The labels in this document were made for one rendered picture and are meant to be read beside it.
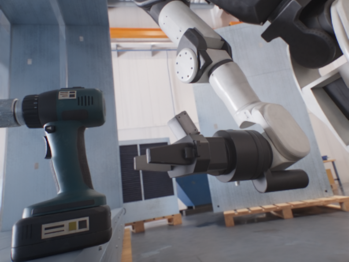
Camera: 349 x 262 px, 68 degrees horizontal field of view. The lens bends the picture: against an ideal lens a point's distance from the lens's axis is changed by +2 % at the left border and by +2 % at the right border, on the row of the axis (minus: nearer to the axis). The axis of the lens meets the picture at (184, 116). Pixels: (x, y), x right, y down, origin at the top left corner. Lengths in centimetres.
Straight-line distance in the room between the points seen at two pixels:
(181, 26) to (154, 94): 863
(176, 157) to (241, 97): 22
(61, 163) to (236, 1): 50
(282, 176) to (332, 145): 1114
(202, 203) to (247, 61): 344
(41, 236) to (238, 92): 39
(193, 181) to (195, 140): 566
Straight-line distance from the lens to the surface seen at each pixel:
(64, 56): 410
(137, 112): 896
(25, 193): 368
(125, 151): 454
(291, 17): 66
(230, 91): 53
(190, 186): 601
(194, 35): 59
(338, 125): 71
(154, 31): 1001
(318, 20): 68
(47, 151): 43
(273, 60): 436
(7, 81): 410
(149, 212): 450
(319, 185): 403
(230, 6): 68
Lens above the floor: 47
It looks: 17 degrees up
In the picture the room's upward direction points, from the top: 9 degrees counter-clockwise
